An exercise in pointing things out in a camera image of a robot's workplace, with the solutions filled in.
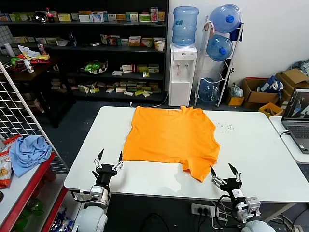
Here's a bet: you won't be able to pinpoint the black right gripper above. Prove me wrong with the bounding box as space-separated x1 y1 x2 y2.
210 163 243 194

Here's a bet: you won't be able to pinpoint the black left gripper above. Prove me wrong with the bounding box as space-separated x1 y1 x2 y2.
91 148 124 186

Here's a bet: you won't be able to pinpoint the orange t-shirt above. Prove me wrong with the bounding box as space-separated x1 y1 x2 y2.
122 105 221 183

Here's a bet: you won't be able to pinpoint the large white table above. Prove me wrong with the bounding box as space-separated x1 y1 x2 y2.
64 105 309 219

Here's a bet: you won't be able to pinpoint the scattered dark crumbs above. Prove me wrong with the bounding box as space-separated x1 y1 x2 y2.
215 122 235 133

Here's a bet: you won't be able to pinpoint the white power strip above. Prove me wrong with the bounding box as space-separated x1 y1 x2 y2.
191 203 220 217

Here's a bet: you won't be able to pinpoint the small yellow box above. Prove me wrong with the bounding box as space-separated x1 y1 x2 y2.
226 96 245 107

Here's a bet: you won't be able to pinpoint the small white side table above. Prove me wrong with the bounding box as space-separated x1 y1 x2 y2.
268 115 309 164

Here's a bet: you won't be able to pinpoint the yellow plastic bin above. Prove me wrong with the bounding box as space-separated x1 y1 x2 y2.
258 102 284 118

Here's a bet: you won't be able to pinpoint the blue water jug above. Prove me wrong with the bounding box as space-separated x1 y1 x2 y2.
206 34 234 62
209 3 242 34
199 77 221 103
171 6 200 48

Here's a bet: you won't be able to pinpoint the clear plastic bag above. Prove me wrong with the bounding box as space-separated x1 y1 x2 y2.
228 83 244 98

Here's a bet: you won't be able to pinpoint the black rounded object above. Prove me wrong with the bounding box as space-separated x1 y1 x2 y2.
139 212 169 232

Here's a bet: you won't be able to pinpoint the open cardboard box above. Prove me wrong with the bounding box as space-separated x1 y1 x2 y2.
240 77 281 109

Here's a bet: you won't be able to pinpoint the blue white packet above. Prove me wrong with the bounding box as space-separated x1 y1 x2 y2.
49 205 74 232

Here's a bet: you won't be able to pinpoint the light blue crumpled cloth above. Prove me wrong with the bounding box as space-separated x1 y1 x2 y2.
9 135 53 178

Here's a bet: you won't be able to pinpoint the white metal jug rack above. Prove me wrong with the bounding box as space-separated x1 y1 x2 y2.
194 15 244 108

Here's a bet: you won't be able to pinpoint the grey laptop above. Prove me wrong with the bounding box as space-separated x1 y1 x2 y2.
281 87 309 155

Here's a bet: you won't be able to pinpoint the bowl with green bags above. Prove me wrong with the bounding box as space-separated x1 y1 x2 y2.
81 60 109 74

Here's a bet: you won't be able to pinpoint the green plastic bottle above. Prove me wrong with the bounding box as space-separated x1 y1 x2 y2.
21 198 45 225

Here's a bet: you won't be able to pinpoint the white water dispenser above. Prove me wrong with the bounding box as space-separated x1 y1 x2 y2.
168 43 198 107

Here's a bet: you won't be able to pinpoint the blue bag white rolls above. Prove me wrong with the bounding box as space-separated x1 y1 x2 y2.
257 75 285 93

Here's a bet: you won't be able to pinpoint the black shelving unit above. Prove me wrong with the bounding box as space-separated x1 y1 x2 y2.
0 0 169 103

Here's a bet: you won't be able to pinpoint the orange white snack bag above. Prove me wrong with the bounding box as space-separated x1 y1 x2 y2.
0 151 13 189

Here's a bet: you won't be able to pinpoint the dark wooden table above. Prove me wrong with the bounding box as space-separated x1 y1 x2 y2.
0 54 77 129

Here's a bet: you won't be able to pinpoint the yellow orange medicine box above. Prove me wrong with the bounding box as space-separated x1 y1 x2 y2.
128 36 142 47

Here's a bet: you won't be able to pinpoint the closed cardboard box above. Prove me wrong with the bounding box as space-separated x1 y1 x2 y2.
276 68 309 97

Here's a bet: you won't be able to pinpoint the yellow snack packet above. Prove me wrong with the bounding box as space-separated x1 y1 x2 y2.
23 45 51 61

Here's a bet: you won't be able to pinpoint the dark blue bottle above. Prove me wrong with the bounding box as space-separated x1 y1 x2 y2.
68 30 77 47

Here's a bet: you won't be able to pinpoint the purple drink bottle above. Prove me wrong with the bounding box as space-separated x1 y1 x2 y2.
37 40 47 55

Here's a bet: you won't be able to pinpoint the blue denim cloth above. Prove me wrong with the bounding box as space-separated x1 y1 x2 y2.
291 58 309 75

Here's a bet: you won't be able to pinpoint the dark blue rag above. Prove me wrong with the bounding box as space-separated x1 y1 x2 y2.
229 23 243 42

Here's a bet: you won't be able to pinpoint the white blue medicine box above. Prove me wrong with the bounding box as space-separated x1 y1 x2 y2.
89 13 105 23

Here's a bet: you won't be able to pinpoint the beige rag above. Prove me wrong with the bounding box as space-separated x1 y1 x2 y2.
203 21 215 38

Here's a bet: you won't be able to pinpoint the white thermos bottle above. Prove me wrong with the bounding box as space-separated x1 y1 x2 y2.
3 43 14 58

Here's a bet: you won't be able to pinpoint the tall pink box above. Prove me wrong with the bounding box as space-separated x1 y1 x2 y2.
150 6 160 23

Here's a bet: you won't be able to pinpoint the cola bottle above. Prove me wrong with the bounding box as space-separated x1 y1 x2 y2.
45 7 55 24

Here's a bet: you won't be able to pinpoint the shiny dark round bowl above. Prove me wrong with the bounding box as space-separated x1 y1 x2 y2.
33 11 48 24

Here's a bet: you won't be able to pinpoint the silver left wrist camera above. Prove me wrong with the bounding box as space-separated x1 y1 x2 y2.
89 185 111 203

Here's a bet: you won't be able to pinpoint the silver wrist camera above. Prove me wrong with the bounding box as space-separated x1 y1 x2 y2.
235 196 262 222
89 185 111 203

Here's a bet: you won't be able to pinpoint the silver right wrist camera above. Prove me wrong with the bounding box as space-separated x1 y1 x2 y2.
235 196 262 222

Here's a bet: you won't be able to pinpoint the white floor cable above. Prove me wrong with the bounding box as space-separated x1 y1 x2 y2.
129 90 169 109

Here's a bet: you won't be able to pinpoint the white wire grid panel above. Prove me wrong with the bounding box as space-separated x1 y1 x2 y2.
0 60 70 174

